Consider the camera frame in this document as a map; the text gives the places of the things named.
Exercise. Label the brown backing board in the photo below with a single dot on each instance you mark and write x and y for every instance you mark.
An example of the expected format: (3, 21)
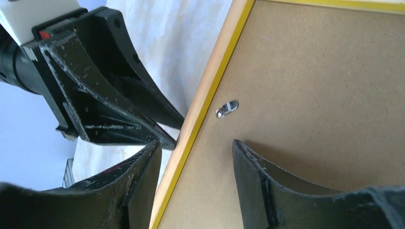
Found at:
(300, 79)

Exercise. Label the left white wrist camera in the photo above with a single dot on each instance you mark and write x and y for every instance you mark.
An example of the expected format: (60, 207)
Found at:
(18, 17)

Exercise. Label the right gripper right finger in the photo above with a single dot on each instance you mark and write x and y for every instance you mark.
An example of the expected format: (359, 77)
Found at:
(273, 198)

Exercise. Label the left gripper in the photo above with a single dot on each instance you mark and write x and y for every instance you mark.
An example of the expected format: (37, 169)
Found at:
(79, 95)

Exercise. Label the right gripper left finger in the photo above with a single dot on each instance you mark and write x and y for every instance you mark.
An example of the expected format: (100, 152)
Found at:
(120, 197)

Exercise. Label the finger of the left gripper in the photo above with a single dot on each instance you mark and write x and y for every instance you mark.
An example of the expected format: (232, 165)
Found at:
(104, 35)

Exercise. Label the yellow wooden picture frame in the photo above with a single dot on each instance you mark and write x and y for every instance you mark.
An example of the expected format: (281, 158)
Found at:
(202, 101)

